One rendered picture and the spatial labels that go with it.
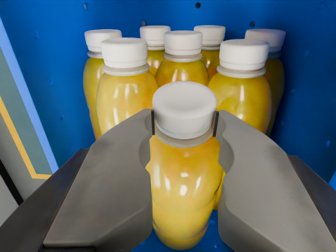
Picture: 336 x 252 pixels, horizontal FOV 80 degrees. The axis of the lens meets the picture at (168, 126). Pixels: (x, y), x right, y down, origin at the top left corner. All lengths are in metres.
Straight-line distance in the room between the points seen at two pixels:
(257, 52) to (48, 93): 0.20
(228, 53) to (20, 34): 0.17
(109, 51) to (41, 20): 0.09
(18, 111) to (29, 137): 0.24
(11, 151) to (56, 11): 2.01
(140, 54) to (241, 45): 0.08
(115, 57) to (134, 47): 0.02
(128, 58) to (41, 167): 2.05
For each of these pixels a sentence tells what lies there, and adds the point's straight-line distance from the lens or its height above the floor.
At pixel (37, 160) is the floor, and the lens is 2.14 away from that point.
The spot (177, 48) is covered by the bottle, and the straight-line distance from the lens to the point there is 0.21.
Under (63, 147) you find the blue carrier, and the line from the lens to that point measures 0.26.
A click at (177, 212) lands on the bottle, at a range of 0.17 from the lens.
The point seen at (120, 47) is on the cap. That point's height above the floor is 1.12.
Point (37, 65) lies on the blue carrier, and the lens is 0.23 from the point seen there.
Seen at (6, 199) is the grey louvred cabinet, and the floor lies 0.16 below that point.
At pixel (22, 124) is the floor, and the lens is 1.96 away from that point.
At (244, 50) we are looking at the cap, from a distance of 0.17.
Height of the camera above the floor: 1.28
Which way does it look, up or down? 58 degrees down
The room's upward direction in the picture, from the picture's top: 172 degrees counter-clockwise
